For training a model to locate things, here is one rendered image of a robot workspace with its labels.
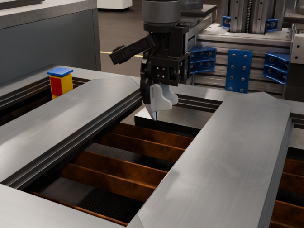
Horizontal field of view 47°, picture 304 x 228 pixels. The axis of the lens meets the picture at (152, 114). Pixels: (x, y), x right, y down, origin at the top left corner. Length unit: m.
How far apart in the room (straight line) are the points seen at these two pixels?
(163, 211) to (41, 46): 0.96
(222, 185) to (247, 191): 0.04
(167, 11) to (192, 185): 0.32
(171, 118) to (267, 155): 0.60
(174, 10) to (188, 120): 0.67
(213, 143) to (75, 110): 0.39
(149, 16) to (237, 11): 0.83
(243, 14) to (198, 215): 1.06
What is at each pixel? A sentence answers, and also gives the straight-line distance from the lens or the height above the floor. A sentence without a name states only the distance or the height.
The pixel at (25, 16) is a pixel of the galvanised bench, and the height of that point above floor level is 1.03.
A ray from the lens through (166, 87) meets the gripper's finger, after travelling 0.76.
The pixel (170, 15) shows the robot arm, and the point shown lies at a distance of 0.68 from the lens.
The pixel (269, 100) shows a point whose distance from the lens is 1.06.
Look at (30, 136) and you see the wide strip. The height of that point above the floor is 0.85.
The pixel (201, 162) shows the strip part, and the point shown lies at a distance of 0.72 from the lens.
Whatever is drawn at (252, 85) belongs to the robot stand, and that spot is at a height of 0.77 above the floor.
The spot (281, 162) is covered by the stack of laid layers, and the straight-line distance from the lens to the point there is 0.80.
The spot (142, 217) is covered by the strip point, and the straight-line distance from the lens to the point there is 0.58.
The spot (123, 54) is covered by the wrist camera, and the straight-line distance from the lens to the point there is 0.74.
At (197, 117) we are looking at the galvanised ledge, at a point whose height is 0.68.
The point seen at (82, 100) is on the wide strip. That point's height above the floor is 0.85.
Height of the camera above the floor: 1.23
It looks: 24 degrees down
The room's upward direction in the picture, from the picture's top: straight up
